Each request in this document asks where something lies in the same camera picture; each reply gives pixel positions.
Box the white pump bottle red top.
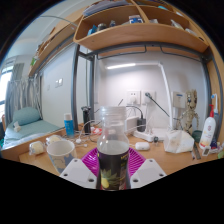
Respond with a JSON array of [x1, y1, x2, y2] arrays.
[[198, 104, 217, 149]]

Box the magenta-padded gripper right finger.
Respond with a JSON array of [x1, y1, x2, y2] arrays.
[[127, 147, 167, 190]]

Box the black electric shaver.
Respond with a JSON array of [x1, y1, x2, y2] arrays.
[[81, 105, 92, 135]]

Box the wrapped bread roll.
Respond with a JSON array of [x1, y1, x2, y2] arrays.
[[45, 134, 64, 146], [28, 140, 46, 156]]

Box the cream mug with blue map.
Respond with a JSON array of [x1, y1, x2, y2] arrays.
[[46, 139, 77, 175]]

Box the white power strip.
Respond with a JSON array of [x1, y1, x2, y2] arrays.
[[133, 129, 168, 143]]

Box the small white plush toy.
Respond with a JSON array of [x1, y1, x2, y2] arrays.
[[12, 121, 22, 133]]

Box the black charger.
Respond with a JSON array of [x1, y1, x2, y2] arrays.
[[136, 116, 147, 133]]

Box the white earbud case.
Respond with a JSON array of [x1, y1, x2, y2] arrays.
[[134, 141, 151, 151]]

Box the teal bed mattress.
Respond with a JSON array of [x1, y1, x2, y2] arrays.
[[2, 119, 64, 149]]

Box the red and white packet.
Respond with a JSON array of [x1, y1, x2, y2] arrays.
[[91, 126, 103, 135]]

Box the teal pillow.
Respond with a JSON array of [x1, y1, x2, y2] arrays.
[[12, 106, 43, 127]]

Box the white crumpled bag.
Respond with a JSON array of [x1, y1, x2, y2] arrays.
[[163, 129, 195, 154]]

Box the grey metal bunk frame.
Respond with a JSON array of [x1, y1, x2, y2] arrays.
[[71, 41, 224, 134]]

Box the wooden bunk board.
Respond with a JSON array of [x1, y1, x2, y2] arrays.
[[28, 6, 84, 78]]

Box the small white display device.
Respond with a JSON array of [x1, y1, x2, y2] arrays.
[[201, 146, 212, 157]]

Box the white wall socket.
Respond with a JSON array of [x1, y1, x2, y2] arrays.
[[141, 90, 157, 105], [126, 90, 142, 106]]

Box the grey curtain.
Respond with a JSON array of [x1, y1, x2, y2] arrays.
[[4, 78, 43, 118]]

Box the blue and white tube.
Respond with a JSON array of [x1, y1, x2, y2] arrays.
[[63, 112, 76, 138]]

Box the blue spray bottle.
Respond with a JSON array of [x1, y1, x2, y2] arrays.
[[210, 93, 221, 134]]

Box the clear bottle with dark label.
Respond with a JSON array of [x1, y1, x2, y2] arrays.
[[95, 105, 132, 192]]

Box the white desk lamp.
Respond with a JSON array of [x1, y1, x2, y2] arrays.
[[105, 61, 174, 141]]

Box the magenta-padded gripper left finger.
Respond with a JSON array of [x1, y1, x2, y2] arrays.
[[59, 147, 101, 190]]

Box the wooden shelf unit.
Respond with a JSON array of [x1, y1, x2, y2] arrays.
[[73, 0, 210, 54]]

